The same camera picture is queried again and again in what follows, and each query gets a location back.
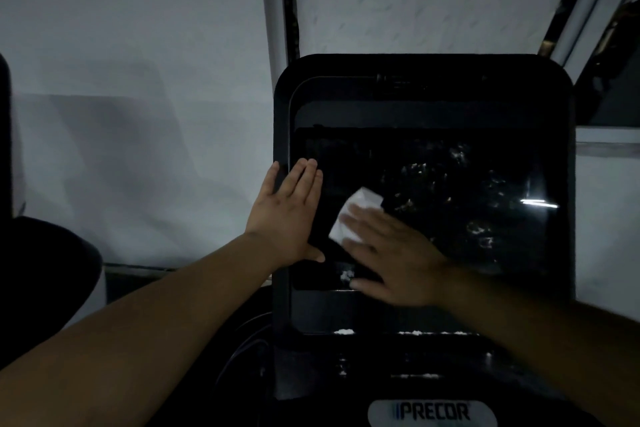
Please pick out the person's left hand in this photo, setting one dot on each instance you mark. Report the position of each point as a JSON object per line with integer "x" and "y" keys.
{"x": 285, "y": 221}

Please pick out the person's right hand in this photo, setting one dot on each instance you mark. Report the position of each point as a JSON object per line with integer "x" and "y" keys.
{"x": 400, "y": 266}

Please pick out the white wet wipe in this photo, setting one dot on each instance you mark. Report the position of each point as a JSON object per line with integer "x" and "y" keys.
{"x": 357, "y": 201}

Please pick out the person's left forearm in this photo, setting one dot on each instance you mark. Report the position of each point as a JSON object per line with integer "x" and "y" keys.
{"x": 125, "y": 341}

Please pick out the person's right forearm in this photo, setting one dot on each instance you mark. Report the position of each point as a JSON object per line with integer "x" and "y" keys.
{"x": 550, "y": 341}

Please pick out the white framed window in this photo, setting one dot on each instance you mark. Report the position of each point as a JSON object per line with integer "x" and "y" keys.
{"x": 272, "y": 1}

